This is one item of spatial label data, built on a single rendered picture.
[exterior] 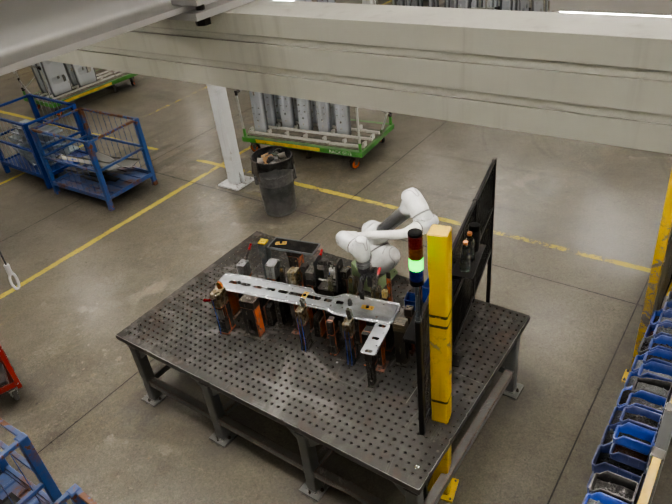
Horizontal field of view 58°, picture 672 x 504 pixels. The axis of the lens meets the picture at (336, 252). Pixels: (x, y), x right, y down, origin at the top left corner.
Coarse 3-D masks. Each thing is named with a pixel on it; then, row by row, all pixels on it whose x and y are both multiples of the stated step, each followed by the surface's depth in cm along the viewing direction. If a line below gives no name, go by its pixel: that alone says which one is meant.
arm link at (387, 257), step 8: (384, 248) 453; (392, 248) 451; (376, 256) 456; (384, 256) 450; (392, 256) 448; (400, 256) 455; (376, 264) 458; (384, 264) 452; (392, 264) 452; (384, 272) 462
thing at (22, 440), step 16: (16, 432) 352; (16, 448) 346; (32, 448) 354; (0, 464) 423; (16, 464) 350; (32, 464) 357; (0, 480) 422; (16, 480) 419; (48, 480) 369; (0, 496) 411; (16, 496) 390; (32, 496) 363; (48, 496) 403
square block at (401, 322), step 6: (396, 318) 383; (402, 318) 382; (396, 324) 379; (402, 324) 378; (408, 324) 385; (396, 330) 381; (402, 330) 379; (396, 336) 385; (402, 336) 382; (396, 342) 387; (402, 342) 385; (396, 348) 390; (402, 348) 388; (408, 348) 394; (396, 354) 394; (402, 354) 391; (408, 354) 397; (396, 360) 397; (402, 360) 394; (408, 360) 399; (402, 366) 397
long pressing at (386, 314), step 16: (240, 288) 437; (256, 288) 435; (272, 288) 433; (288, 288) 431; (304, 288) 429; (320, 304) 412; (336, 304) 410; (368, 304) 407; (384, 304) 405; (368, 320) 394; (384, 320) 392
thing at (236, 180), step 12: (216, 96) 728; (216, 108) 739; (228, 108) 746; (216, 120) 751; (228, 120) 751; (228, 132) 756; (228, 144) 762; (228, 156) 773; (228, 168) 786; (240, 168) 790; (228, 180) 799; (240, 180) 796; (252, 180) 800
